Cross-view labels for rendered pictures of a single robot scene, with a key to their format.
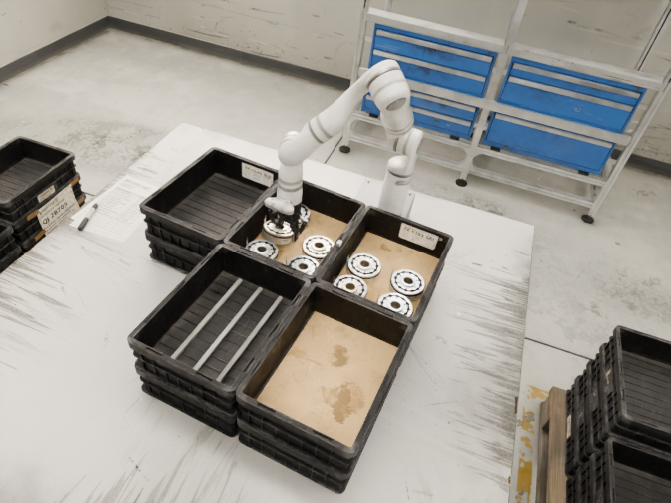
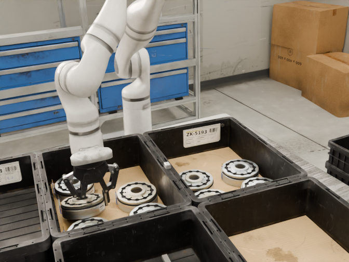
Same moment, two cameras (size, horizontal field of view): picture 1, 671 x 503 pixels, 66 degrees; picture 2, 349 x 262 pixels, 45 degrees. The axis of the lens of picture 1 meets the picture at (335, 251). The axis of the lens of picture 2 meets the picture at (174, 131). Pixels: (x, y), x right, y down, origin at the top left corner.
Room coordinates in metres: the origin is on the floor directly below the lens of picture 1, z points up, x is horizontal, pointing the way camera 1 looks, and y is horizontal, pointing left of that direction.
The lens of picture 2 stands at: (0.41, 0.55, 1.45)
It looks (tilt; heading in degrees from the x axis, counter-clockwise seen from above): 25 degrees down; 321
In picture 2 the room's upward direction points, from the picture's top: 2 degrees counter-clockwise
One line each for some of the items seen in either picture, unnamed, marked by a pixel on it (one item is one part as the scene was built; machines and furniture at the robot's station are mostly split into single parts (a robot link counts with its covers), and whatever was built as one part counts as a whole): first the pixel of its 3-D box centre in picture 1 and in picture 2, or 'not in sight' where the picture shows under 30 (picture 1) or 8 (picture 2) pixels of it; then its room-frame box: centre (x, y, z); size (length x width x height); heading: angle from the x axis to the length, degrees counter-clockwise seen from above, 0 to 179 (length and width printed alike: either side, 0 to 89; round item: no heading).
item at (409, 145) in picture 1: (404, 151); (135, 75); (1.50, -0.18, 1.05); 0.09 x 0.09 x 0.17; 71
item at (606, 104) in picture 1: (557, 118); (144, 67); (2.84, -1.15, 0.60); 0.72 x 0.03 x 0.56; 77
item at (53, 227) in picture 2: (299, 224); (106, 178); (1.21, 0.13, 0.92); 0.40 x 0.30 x 0.02; 161
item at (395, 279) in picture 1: (407, 282); (240, 168); (1.09, -0.23, 0.86); 0.10 x 0.10 x 0.01
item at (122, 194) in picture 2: (319, 246); (136, 192); (1.18, 0.05, 0.86); 0.10 x 0.10 x 0.01
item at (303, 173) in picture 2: (388, 259); (216, 155); (1.11, -0.16, 0.92); 0.40 x 0.30 x 0.02; 161
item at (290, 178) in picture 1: (291, 159); (77, 96); (1.23, 0.16, 1.14); 0.09 x 0.07 x 0.15; 3
